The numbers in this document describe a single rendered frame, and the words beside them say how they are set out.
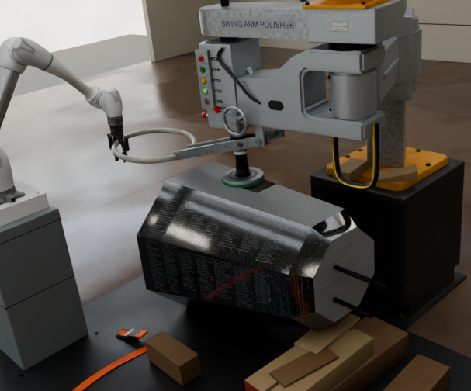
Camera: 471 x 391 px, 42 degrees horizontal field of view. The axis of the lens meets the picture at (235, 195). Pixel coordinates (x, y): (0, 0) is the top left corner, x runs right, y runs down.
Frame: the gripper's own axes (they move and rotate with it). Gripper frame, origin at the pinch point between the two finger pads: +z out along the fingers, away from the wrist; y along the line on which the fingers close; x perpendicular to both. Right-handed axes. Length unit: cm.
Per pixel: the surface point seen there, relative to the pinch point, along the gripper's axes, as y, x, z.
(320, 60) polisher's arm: 132, -40, -76
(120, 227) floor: -51, 58, 91
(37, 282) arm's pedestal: -4, -83, 36
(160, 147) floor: -114, 232, 102
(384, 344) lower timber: 168, -48, 56
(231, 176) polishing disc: 81, -20, -7
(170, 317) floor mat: 46, -40, 79
